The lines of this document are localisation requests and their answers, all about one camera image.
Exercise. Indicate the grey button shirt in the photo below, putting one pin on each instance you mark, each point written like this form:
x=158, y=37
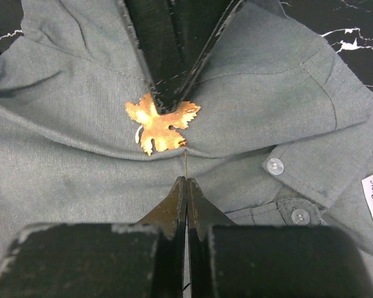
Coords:
x=284, y=124

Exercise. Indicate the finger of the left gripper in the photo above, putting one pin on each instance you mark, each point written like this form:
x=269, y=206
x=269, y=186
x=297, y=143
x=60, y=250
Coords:
x=197, y=26
x=154, y=38

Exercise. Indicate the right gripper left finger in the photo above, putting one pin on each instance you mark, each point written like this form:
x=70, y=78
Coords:
x=142, y=259

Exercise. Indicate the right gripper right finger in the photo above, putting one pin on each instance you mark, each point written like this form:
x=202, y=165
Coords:
x=230, y=260

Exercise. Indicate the orange flower brooch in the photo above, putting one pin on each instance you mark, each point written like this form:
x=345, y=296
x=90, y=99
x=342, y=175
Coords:
x=159, y=132

